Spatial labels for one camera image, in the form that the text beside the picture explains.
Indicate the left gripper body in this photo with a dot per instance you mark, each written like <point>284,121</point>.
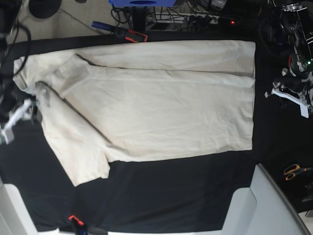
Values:
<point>295,88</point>

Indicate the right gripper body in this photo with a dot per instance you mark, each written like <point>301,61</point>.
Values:
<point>23,113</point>

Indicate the cream white T-shirt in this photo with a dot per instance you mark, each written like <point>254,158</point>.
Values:
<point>142,102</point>

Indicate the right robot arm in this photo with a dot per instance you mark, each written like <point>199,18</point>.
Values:
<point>13,106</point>

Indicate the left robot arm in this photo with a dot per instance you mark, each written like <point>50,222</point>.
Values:
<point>297,24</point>

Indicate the black round stand base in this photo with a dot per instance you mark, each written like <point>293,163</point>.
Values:
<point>43,9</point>

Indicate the grey white chair left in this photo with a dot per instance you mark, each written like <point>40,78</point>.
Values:
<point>14,216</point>

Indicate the black orange clamp bottom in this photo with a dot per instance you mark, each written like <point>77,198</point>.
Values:
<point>80,228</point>

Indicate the black orange clamp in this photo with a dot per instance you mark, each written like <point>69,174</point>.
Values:
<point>121,33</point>
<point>80,228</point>

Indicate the black orange clamp top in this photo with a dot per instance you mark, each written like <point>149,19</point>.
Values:
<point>121,33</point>

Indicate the blue box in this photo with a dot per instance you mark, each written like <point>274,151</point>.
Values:
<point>142,3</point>

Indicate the black table cloth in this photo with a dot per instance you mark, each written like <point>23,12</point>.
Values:
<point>184,195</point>

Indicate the white power strip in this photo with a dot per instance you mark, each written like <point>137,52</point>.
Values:
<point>180,18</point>

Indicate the orange handled scissors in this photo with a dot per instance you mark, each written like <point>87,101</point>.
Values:
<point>293,170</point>

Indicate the black camera pole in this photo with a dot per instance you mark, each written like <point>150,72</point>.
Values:
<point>139,15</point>

